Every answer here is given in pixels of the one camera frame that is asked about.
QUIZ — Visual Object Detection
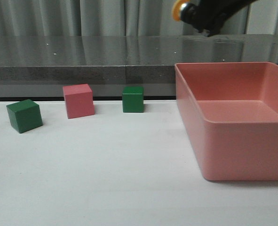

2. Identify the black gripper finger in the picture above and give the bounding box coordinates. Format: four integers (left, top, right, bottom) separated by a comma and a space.
185, 0, 254, 37

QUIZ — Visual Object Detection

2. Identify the yellow push button switch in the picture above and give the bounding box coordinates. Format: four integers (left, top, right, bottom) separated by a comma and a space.
172, 0, 197, 24

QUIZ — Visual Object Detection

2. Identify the pink plastic bin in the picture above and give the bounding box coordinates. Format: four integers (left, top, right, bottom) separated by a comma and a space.
175, 62, 278, 181

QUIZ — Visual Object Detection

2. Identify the right green wooden cube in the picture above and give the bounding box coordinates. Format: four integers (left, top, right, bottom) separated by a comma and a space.
122, 87, 144, 113

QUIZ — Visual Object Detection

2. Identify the green wooden cube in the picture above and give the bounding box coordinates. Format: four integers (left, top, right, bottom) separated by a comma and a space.
122, 87, 144, 113
6, 99, 43, 134

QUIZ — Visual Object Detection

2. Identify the pink wooden cube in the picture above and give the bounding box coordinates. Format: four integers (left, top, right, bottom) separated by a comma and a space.
63, 84, 95, 119

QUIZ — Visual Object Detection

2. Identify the grey stone counter ledge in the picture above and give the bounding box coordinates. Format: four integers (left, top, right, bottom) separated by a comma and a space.
0, 34, 278, 100

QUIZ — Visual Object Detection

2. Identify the grey curtain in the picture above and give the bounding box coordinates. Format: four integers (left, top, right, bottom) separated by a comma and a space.
0, 0, 278, 36

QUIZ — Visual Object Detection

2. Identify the left green wooden cube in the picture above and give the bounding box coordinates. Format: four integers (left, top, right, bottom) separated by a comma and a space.
6, 99, 43, 134

